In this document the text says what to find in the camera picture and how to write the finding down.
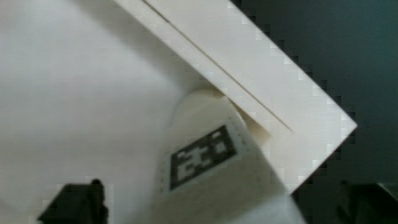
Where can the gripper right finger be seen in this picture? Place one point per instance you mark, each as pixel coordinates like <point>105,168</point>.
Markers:
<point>368,203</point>

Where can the white leg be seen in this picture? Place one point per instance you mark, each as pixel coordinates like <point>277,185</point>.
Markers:
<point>217,186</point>

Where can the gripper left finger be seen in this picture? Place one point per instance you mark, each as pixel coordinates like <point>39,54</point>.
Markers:
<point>76,206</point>

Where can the white square tabletop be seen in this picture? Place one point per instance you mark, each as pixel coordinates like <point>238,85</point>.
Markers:
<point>103,60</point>

